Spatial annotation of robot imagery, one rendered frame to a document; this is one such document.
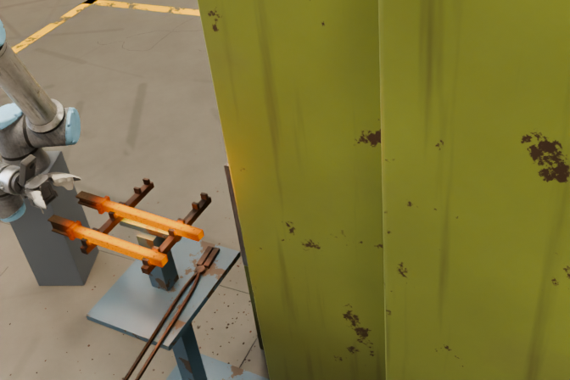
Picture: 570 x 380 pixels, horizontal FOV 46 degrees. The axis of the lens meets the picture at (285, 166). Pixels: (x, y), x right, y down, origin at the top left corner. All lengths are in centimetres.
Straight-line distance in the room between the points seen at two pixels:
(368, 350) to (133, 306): 70
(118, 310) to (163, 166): 180
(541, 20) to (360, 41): 37
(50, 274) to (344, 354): 161
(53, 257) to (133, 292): 106
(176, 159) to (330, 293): 211
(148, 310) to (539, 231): 116
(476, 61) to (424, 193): 32
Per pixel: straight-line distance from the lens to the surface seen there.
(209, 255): 213
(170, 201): 351
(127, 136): 411
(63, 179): 219
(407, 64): 122
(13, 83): 248
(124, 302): 209
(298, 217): 170
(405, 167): 135
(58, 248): 307
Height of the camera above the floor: 214
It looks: 37 degrees down
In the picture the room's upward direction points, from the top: 7 degrees counter-clockwise
